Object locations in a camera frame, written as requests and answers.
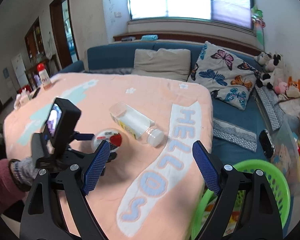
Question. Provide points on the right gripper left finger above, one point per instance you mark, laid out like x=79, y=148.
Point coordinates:
x=43, y=216

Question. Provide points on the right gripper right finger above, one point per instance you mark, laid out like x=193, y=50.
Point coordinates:
x=259, y=216

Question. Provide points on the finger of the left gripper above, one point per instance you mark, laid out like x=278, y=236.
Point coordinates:
x=83, y=136

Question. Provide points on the maroon sleeve forearm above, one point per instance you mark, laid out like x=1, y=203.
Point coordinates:
x=9, y=192

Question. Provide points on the gloved left hand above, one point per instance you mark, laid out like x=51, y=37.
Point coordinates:
x=24, y=171

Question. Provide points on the small lid with red sticker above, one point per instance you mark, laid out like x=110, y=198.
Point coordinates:
x=111, y=135

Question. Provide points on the small clear plastic bottle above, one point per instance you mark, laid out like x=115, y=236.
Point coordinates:
x=139, y=126

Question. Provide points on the red cap white bottle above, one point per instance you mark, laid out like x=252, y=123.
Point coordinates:
x=44, y=77

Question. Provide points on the white tissue pack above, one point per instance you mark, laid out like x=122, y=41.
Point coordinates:
x=21, y=99

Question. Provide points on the clear plastic storage box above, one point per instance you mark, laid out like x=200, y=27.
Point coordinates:
x=287, y=155

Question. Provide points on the grey patterned cloth strip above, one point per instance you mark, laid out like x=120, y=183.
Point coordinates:
x=235, y=135

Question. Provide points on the blue sofa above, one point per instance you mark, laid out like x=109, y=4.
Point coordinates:
x=120, y=59

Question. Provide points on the pink fleece table blanket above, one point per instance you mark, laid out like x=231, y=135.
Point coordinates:
x=146, y=192

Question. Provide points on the beige cushion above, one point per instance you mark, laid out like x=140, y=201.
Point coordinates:
x=171, y=64

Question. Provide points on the patterned cloth bag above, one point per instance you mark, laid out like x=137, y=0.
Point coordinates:
x=290, y=106

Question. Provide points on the pink plush toy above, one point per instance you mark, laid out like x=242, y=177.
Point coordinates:
x=281, y=87

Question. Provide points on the orange fox plush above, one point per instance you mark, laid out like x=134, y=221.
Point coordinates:
x=293, y=88

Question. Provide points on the black white plush cow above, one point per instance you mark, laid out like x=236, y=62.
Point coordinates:
x=273, y=71

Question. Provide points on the butterfly print pillow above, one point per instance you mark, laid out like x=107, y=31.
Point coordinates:
x=226, y=76

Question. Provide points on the grey plush toy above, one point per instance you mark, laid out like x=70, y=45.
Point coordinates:
x=263, y=58

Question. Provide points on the window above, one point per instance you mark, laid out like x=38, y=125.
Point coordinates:
x=234, y=12

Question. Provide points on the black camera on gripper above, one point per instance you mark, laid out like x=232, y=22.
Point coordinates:
x=60, y=124

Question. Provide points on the dark wooden door frame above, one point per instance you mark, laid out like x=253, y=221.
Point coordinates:
x=63, y=33

